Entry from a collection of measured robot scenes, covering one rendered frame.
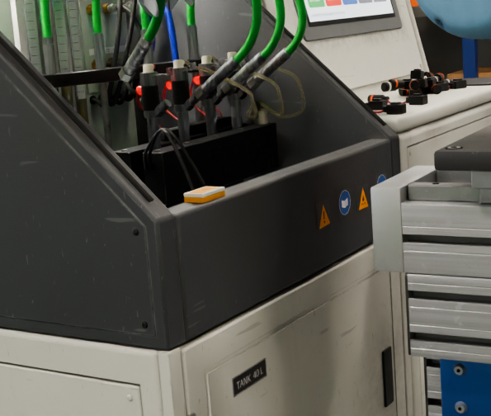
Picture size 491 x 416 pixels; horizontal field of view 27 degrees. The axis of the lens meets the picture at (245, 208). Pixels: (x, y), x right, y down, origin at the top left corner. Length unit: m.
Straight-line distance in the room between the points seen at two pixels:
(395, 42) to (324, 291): 0.95
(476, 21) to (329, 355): 0.82
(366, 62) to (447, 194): 1.19
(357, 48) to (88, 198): 1.07
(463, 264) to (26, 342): 0.61
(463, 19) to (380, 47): 1.42
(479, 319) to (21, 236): 0.59
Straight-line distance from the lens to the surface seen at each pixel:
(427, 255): 1.07
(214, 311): 1.31
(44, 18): 1.73
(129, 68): 1.49
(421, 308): 1.09
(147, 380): 1.28
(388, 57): 2.33
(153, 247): 1.21
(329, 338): 1.59
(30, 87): 1.30
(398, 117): 1.80
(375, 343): 1.74
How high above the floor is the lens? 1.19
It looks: 11 degrees down
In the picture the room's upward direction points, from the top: 4 degrees counter-clockwise
